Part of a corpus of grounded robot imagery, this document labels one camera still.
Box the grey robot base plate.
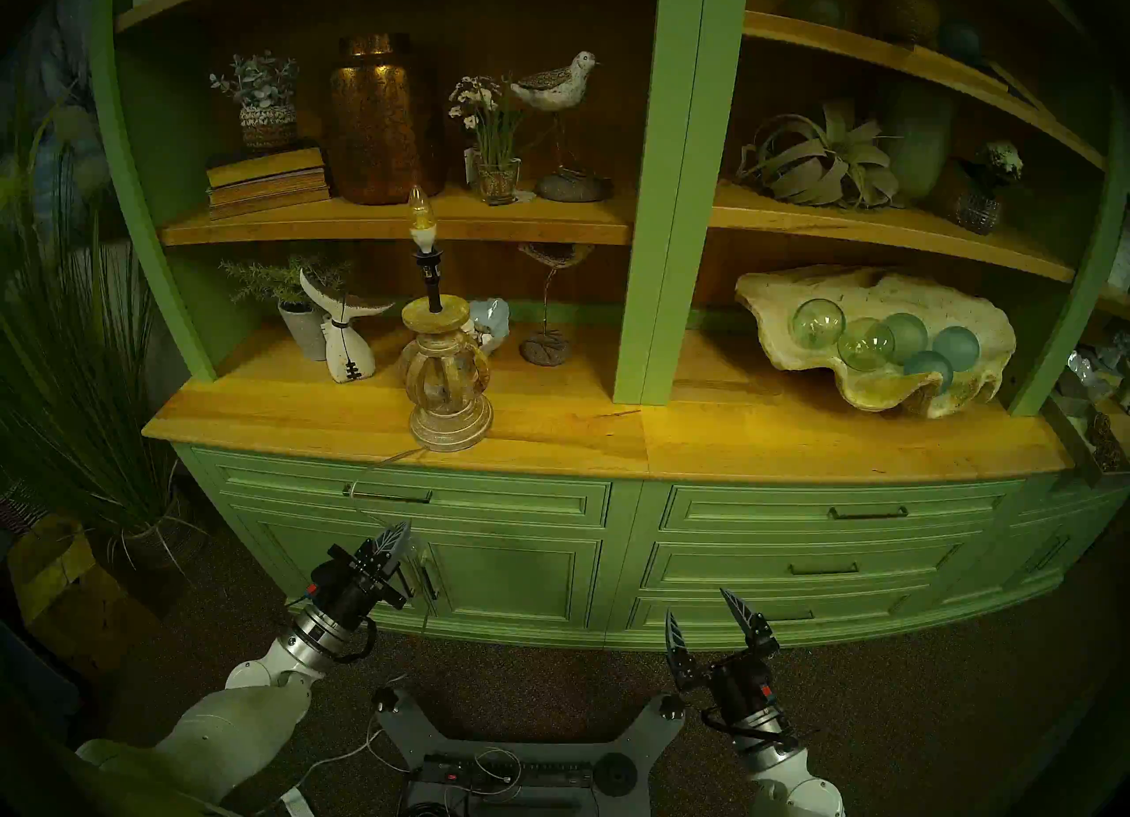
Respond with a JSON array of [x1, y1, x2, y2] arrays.
[[371, 687, 688, 817]]

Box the teal decorative sphere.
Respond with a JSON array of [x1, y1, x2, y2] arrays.
[[936, 19, 983, 66]]

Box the brown paper bag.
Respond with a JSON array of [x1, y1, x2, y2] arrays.
[[7, 515, 169, 675]]

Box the black power strip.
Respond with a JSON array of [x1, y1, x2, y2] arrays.
[[419, 755, 597, 791]]

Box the white whale tail figurine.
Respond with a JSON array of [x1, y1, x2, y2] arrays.
[[298, 268, 396, 384]]

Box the green glass vase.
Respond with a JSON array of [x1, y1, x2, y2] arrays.
[[874, 83, 956, 203]]

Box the brown bird figurine on stone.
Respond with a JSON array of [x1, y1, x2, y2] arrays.
[[516, 243, 597, 368]]

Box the pale air plant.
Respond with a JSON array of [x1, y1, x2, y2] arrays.
[[737, 100, 901, 210]]

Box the shorebird figurine on stone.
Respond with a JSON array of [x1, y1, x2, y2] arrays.
[[509, 51, 614, 203]]

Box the black round disc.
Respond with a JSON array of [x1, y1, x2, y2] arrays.
[[593, 752, 638, 795]]

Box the carved wooden table lamp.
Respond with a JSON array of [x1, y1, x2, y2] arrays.
[[399, 246, 495, 454]]

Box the small plant in woven pot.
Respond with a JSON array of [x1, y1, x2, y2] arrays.
[[209, 52, 301, 152]]

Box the green cabinet with wooden shelves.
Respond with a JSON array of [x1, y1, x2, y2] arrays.
[[88, 0, 1130, 651]]

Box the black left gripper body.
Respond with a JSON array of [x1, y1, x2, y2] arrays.
[[305, 544, 411, 628]]

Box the giant clam shell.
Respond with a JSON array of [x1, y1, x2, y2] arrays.
[[734, 265, 1018, 420]]

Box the clear lamp cable with switch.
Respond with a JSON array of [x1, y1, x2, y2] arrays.
[[347, 446, 435, 635]]

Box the long brass drawer handle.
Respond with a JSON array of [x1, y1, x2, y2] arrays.
[[343, 484, 433, 505]]

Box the blue feather wall art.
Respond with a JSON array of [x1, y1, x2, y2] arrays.
[[18, 0, 107, 233]]

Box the brown woven decorative sphere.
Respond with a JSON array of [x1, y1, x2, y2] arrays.
[[878, 0, 941, 46]]

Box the white flowers in glass vase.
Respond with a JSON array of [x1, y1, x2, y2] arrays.
[[448, 75, 531, 207]]

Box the small plant in crystal vase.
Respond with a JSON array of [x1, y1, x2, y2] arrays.
[[953, 141, 1025, 236]]

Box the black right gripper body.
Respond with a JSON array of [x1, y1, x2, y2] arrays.
[[685, 648, 788, 734]]

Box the white floor cable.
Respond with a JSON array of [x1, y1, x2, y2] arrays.
[[278, 727, 389, 817]]

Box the tall grass plant in basket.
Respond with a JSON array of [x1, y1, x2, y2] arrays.
[[0, 100, 208, 569]]

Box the copper crackle vase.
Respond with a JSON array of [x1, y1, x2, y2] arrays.
[[328, 32, 447, 205]]

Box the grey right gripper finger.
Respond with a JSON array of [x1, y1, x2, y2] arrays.
[[719, 587, 781, 657], [664, 610, 700, 693]]

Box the rosemary plant in grey pot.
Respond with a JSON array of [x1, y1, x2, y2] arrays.
[[219, 252, 354, 362]]

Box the old hardcover book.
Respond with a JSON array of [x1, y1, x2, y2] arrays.
[[209, 188, 335, 221], [206, 144, 328, 189], [207, 173, 330, 205]]

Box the teal frosted glass ball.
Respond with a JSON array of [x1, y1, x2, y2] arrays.
[[931, 325, 981, 373], [902, 350, 954, 392], [881, 312, 928, 364]]

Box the candle shaped light bulb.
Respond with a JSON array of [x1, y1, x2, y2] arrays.
[[408, 186, 440, 253]]

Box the dark green decorative sphere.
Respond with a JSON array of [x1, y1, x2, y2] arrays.
[[784, 0, 848, 30]]

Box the pale blue shell dish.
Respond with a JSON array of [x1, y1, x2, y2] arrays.
[[468, 297, 511, 355]]

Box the clear green glass ball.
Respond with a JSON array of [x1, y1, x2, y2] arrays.
[[837, 318, 895, 373], [790, 298, 847, 350]]

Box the tray of seashells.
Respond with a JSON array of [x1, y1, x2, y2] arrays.
[[1051, 343, 1130, 476]]

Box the striped woven basket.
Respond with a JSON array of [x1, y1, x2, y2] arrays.
[[0, 475, 41, 542]]

